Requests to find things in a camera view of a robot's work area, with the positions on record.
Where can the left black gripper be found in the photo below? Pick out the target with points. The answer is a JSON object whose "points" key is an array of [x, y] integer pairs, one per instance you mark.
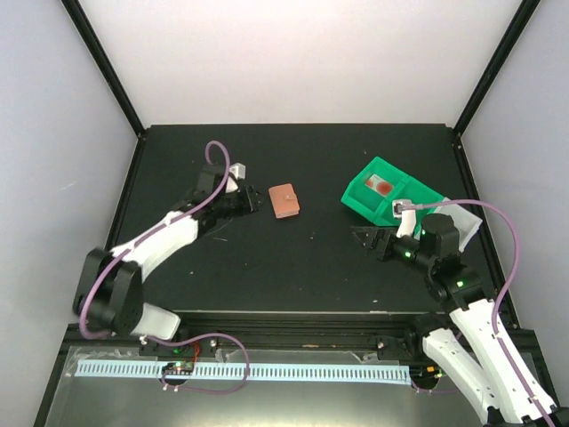
{"points": [[251, 203]]}

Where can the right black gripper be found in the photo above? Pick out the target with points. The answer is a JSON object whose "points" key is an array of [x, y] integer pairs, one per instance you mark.
{"points": [[386, 235]]}

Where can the brown leather card holder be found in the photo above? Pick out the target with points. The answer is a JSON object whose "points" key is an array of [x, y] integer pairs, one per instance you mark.
{"points": [[284, 201]]}

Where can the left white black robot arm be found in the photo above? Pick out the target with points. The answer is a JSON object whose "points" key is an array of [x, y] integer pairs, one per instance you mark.
{"points": [[110, 294]]}

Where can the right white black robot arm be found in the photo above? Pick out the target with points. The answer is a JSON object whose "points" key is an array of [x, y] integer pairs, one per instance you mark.
{"points": [[468, 340]]}

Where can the red circle card in bin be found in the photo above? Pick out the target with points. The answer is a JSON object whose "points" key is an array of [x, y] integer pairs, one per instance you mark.
{"points": [[379, 185]]}

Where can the green plastic bin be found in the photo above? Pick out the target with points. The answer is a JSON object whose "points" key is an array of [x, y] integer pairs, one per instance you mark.
{"points": [[409, 189], [372, 192]]}

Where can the clear plastic bin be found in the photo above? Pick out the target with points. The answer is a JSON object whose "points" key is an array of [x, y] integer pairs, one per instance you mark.
{"points": [[464, 221]]}

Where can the right small circuit board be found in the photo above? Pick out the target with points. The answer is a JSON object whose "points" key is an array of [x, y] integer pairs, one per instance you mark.
{"points": [[426, 372]]}

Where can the small circuit board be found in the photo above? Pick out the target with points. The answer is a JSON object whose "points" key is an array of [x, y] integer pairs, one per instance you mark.
{"points": [[426, 372], [178, 368]]}

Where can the left small circuit board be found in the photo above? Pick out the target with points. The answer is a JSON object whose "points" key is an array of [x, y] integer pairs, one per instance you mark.
{"points": [[178, 368]]}

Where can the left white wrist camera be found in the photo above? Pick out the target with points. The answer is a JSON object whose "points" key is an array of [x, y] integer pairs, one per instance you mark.
{"points": [[236, 174]]}

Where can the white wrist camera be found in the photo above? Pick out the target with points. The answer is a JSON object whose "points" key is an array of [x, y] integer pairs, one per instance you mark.
{"points": [[236, 174], [407, 217]]}

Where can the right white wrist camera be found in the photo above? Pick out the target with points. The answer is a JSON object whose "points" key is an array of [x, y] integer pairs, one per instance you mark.
{"points": [[407, 217]]}

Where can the light blue slotted cable duct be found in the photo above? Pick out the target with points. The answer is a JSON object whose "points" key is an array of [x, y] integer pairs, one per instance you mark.
{"points": [[260, 372]]}

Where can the left black frame post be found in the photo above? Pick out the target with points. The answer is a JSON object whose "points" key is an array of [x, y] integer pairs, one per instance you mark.
{"points": [[94, 46]]}

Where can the black frame post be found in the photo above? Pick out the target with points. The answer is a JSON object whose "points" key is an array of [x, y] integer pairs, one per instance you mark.
{"points": [[94, 46], [513, 32]]}

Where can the right black frame post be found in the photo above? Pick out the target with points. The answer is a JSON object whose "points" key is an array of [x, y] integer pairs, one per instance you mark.
{"points": [[513, 32]]}

